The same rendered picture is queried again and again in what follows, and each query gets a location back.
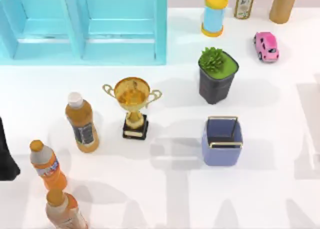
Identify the gold trophy on black base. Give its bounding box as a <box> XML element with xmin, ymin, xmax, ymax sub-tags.
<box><xmin>102</xmin><ymin>76</ymin><xmax>163</xmax><ymax>141</ymax></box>

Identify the black pot with green plant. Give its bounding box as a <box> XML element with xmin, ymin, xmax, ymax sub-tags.
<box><xmin>198</xmin><ymin>46</ymin><xmax>240</xmax><ymax>105</ymax></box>

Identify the brown bottle with white cap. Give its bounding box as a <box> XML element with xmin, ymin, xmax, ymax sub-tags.
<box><xmin>65</xmin><ymin>91</ymin><xmax>100</xmax><ymax>154</ymax></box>

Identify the blue can with yellow lid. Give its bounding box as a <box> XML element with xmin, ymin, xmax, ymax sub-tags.
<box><xmin>201</xmin><ymin>0</ymin><xmax>230</xmax><ymax>38</ymax></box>

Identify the light blue rack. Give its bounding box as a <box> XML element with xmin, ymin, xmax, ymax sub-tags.
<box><xmin>0</xmin><ymin>0</ymin><xmax>168</xmax><ymax>66</ymax></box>

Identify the pink toy car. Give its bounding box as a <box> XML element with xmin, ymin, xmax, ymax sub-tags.
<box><xmin>253</xmin><ymin>31</ymin><xmax>280</xmax><ymax>63</ymax></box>

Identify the orange bottle with blue label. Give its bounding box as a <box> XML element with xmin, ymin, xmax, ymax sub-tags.
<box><xmin>29</xmin><ymin>139</ymin><xmax>68</xmax><ymax>191</ymax></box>

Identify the olive bottle with pale label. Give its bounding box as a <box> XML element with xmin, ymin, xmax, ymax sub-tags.
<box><xmin>233</xmin><ymin>0</ymin><xmax>258</xmax><ymax>20</ymax></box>

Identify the orange bottle with pale label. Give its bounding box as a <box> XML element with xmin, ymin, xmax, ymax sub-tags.
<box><xmin>45</xmin><ymin>189</ymin><xmax>89</xmax><ymax>229</ymax></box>

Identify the tan brown bottle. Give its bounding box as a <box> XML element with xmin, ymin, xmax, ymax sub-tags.
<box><xmin>269</xmin><ymin>0</ymin><xmax>300</xmax><ymax>24</ymax></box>

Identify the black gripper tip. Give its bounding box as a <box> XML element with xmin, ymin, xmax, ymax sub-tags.
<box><xmin>0</xmin><ymin>116</ymin><xmax>21</xmax><ymax>182</ymax></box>

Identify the blue basket with metal handles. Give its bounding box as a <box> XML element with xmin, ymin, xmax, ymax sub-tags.
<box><xmin>201</xmin><ymin>115</ymin><xmax>244</xmax><ymax>167</ymax></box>

